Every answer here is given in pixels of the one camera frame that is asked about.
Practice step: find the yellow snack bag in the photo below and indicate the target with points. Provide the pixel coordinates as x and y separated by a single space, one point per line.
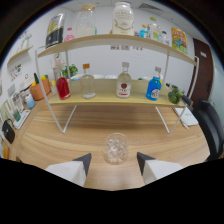
179 40

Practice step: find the red liquid glass bottle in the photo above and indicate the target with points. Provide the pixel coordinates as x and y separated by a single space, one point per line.
63 88

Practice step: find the glass bowl of limes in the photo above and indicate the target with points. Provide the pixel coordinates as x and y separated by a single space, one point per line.
174 95

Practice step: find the clear bottle green cap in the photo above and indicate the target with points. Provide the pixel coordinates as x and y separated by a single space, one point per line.
152 30

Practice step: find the two-tier wooden shelf rack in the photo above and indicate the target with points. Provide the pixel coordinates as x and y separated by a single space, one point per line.
110 97

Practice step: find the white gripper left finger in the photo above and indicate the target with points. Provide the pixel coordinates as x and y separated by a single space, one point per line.
71 170

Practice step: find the light blue bottle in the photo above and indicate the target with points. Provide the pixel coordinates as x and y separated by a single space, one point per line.
144 32

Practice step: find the small clear bottle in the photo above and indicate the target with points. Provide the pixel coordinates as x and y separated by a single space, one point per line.
165 38

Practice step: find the small green cup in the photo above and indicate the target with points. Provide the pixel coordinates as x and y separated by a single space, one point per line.
16 115

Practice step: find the small pink bottle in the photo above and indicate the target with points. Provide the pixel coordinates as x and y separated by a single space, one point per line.
69 36

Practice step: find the black yellow foil bag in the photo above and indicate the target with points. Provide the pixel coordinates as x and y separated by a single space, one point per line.
55 31

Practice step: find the white tray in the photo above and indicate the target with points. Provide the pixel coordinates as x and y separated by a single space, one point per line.
22 119

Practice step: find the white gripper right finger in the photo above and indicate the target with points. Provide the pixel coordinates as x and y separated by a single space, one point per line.
156 168

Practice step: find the orange storage basket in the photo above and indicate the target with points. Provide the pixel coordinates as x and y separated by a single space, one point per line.
40 90

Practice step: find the green leafy plant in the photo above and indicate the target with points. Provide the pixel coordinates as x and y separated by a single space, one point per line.
71 70

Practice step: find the black sofa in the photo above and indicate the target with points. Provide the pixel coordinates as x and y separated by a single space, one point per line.
210 126

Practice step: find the glass jar cork lid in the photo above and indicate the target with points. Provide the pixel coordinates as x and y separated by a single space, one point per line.
85 23

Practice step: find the blue white cup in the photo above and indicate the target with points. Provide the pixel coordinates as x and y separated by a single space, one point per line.
30 101

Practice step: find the wooden wall shelf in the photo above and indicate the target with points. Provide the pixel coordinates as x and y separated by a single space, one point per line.
19 55

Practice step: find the glass cup with ice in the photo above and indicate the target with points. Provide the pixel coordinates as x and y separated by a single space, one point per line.
115 150

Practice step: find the clear bottle red label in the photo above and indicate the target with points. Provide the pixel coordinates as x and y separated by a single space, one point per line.
123 86

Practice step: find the white folded cloth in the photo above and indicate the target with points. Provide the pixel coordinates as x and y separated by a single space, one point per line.
186 116

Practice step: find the blue liquid small bottle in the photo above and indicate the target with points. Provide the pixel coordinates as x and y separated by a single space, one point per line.
153 89

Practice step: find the brown door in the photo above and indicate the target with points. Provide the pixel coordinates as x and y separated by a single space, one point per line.
203 73

